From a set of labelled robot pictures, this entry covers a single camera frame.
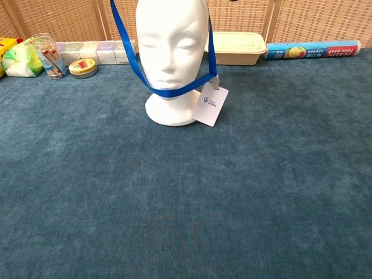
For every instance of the yellow snack box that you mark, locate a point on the yellow snack box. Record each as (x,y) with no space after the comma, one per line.
(5,48)

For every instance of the green white plastic bag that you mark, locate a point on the green white plastic bag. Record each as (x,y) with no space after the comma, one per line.
(21,61)

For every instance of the blue plastic food wrap roll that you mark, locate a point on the blue plastic food wrap roll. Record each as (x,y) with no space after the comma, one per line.
(314,50)

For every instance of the red snack bag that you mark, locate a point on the red snack bag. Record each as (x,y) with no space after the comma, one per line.
(19,40)

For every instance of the white foam mannequin head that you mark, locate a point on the white foam mannequin head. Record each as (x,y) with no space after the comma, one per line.
(171,58)

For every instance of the purple tissue pack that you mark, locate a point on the purple tissue pack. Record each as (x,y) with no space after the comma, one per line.
(106,52)

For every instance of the woven bamboo folding screen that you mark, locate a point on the woven bamboo folding screen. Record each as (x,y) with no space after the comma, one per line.
(72,17)

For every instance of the blue carpet table cover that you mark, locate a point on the blue carpet table cover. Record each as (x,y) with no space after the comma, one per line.
(180,180)

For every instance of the clear jar with sticks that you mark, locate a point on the clear jar with sticks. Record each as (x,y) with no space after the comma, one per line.
(50,61)

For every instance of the beige lidded lunch box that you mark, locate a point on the beige lidded lunch box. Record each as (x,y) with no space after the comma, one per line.
(238,48)

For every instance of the blue tissue pack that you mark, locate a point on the blue tissue pack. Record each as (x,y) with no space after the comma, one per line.
(59,48)

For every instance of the pink tissue pack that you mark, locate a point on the pink tissue pack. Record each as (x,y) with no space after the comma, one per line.
(89,51)

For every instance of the round tin with red label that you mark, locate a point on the round tin with red label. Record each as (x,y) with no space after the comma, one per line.
(82,69)

